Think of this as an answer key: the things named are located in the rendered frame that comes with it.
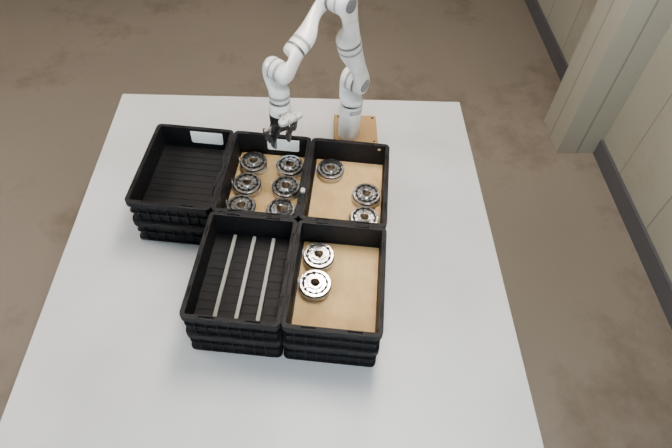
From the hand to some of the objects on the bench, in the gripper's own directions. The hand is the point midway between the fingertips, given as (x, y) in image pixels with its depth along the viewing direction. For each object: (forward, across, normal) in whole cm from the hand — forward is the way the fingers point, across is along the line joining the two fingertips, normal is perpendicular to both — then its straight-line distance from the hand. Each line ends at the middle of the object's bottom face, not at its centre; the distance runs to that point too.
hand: (281, 141), depth 196 cm
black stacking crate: (+30, +38, +32) cm, 58 cm away
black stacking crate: (+30, +16, +52) cm, 63 cm away
